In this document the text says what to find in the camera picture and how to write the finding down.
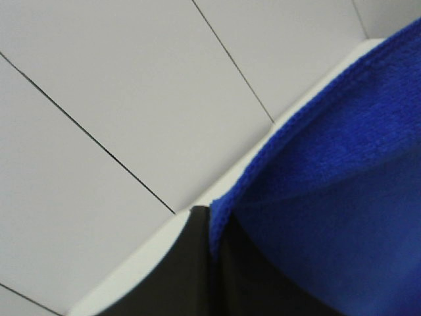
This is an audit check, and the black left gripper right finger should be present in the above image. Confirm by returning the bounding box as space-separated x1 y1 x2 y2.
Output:
212 218 329 315

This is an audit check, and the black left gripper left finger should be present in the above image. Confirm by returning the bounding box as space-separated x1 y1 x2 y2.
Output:
70 206 212 315

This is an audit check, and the blue microfibre towel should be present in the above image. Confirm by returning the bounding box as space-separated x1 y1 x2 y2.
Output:
209 20 420 315

